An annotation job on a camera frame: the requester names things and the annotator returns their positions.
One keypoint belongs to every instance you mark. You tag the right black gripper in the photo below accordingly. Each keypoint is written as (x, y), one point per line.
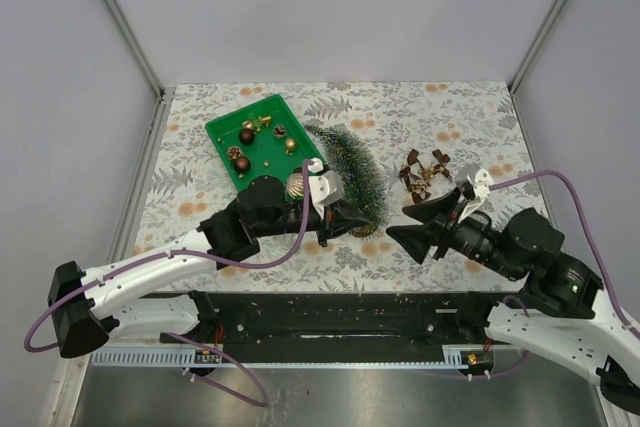
(415, 239)

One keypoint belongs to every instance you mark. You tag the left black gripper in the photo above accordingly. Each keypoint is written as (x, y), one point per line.
(339, 219)

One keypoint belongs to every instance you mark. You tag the small green christmas tree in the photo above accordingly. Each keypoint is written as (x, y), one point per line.
(364, 182)

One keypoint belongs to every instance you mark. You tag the brown ribbon pinecone ornament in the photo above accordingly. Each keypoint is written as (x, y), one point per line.
(418, 178)

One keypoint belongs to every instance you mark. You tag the green plastic tray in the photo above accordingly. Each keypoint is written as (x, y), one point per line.
(267, 154)

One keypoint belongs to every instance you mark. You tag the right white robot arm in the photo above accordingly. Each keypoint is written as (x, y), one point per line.
(564, 312)

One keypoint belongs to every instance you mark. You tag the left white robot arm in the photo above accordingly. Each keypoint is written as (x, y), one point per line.
(89, 307)

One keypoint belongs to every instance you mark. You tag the gold striped bauble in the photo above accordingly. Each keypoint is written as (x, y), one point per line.
(294, 186)

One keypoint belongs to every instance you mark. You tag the floral patterned table mat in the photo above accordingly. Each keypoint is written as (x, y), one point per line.
(392, 142)

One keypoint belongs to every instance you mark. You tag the gold small ball ornament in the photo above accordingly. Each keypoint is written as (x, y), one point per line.
(291, 145)

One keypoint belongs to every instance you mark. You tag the small pinecone ornament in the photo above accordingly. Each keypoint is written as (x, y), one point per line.
(279, 131)

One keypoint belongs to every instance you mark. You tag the gold bell green ornament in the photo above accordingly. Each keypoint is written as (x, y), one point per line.
(258, 123)

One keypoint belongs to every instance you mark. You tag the dark brown ball ornament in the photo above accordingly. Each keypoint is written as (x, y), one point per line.
(246, 136)

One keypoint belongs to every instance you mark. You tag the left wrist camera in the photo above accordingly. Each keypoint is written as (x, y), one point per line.
(326, 185)

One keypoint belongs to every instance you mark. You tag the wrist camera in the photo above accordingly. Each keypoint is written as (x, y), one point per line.
(474, 182)
(326, 185)

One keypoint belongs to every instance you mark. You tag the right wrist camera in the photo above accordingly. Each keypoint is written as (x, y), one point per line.
(474, 182)

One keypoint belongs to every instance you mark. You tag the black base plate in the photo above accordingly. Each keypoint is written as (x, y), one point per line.
(237, 318)

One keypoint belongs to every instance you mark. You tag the white slotted cable duct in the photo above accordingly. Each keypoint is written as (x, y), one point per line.
(428, 357)

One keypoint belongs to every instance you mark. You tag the left aluminium frame post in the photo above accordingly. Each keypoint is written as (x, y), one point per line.
(134, 47)

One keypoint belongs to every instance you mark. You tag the aluminium frame post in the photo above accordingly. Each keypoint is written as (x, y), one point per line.
(535, 47)
(134, 47)

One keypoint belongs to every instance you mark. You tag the right aluminium frame post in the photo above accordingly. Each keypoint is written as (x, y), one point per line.
(535, 47)

